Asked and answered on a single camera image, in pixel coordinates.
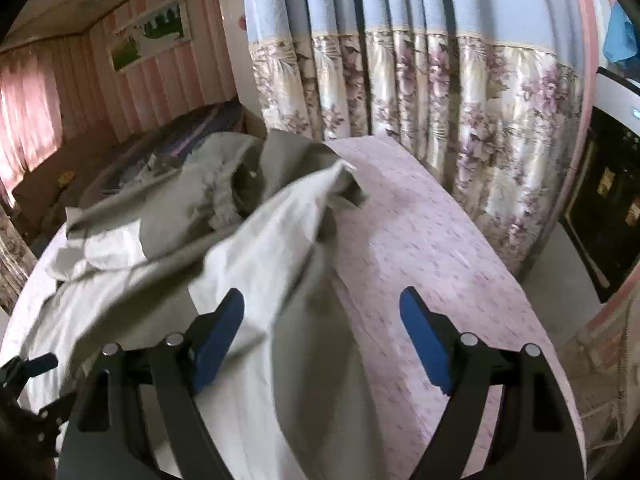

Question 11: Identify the grey-green large garment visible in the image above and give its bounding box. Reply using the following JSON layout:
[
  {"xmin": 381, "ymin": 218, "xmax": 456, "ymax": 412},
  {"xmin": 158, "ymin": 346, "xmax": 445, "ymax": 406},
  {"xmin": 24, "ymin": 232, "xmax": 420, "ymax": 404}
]
[{"xmin": 20, "ymin": 129, "xmax": 382, "ymax": 480}]

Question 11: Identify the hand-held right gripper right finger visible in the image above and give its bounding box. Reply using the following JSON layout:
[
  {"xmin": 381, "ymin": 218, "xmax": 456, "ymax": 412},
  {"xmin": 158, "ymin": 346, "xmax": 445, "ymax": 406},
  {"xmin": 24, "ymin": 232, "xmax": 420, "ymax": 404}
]
[{"xmin": 399, "ymin": 286, "xmax": 586, "ymax": 480}]

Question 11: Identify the sofa with dark striped blanket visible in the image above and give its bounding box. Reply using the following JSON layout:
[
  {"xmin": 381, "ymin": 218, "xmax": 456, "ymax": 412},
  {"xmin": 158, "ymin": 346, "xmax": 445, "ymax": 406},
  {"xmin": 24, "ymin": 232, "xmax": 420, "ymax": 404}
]
[{"xmin": 12, "ymin": 97, "xmax": 262, "ymax": 233}]

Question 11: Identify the pink curtain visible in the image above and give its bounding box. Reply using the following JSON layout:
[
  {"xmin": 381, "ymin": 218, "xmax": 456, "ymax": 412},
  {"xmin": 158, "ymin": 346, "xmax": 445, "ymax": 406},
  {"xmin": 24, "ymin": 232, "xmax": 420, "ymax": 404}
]
[{"xmin": 0, "ymin": 41, "xmax": 64, "ymax": 196}]

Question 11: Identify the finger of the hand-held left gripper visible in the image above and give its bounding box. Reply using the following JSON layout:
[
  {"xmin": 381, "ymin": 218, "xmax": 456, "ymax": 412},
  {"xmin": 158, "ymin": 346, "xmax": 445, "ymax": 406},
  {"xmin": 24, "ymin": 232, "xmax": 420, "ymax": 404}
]
[
  {"xmin": 0, "ymin": 352, "xmax": 59, "ymax": 389},
  {"xmin": 36, "ymin": 393, "xmax": 78, "ymax": 430}
]

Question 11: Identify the patterned floor rug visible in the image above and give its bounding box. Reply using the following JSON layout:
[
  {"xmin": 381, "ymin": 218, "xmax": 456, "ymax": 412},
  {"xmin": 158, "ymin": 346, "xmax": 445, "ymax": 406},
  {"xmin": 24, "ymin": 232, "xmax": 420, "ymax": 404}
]
[{"xmin": 557, "ymin": 295, "xmax": 640, "ymax": 480}]

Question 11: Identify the framed wall picture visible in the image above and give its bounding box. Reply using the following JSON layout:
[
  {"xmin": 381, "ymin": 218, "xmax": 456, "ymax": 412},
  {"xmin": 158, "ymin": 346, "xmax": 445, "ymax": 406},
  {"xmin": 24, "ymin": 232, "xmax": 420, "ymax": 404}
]
[{"xmin": 106, "ymin": 0, "xmax": 194, "ymax": 74}]

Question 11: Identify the blue floral curtain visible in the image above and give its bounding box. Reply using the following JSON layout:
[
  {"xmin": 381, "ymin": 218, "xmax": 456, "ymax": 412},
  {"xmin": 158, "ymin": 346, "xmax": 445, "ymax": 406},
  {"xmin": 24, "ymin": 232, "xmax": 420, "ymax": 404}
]
[{"xmin": 242, "ymin": 0, "xmax": 587, "ymax": 277}]

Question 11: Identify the pink patterned bed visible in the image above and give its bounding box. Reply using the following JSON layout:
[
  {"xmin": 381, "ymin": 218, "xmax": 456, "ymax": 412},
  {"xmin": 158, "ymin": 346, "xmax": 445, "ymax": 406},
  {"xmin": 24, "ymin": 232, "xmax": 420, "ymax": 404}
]
[{"xmin": 0, "ymin": 135, "xmax": 589, "ymax": 480}]

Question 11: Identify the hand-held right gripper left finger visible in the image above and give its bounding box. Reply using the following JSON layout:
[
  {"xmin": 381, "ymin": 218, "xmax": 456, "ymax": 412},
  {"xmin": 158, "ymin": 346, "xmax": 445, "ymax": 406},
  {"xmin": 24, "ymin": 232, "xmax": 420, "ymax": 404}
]
[{"xmin": 57, "ymin": 287, "xmax": 246, "ymax": 480}]

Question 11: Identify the blue cloth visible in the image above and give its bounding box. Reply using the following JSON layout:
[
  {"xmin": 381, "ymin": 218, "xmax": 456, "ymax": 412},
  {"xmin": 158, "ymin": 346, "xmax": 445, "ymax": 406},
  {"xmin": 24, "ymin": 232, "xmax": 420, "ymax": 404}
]
[{"xmin": 602, "ymin": 2, "xmax": 640, "ymax": 64}]

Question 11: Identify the white appliance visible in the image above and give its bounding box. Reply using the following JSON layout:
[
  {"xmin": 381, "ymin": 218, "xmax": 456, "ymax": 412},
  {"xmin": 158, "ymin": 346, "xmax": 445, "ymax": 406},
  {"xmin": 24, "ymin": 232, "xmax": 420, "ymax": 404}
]
[{"xmin": 594, "ymin": 66, "xmax": 640, "ymax": 122}]

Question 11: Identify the black cabinet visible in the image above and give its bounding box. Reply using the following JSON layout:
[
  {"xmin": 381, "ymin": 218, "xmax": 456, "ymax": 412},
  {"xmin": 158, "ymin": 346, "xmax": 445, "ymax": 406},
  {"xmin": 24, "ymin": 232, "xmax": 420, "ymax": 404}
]
[{"xmin": 559, "ymin": 105, "xmax": 640, "ymax": 306}]

